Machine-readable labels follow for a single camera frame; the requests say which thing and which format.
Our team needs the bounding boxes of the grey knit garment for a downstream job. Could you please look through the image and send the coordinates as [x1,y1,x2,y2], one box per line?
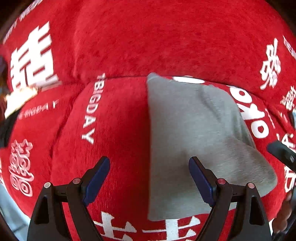
[147,73,278,221]

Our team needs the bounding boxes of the right hand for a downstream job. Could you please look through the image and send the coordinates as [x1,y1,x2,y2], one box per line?
[272,190,292,233]

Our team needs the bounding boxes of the grey crumpled cloth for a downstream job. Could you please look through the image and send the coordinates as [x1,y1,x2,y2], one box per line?
[289,110,296,129]

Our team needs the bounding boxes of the black folded garment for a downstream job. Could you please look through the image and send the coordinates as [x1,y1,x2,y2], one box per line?
[0,109,21,148]

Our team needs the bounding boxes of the cream folded cloth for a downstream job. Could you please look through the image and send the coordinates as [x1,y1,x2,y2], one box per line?
[4,87,39,118]

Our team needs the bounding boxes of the red printed pillow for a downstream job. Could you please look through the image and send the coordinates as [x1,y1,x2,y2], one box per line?
[0,0,296,121]

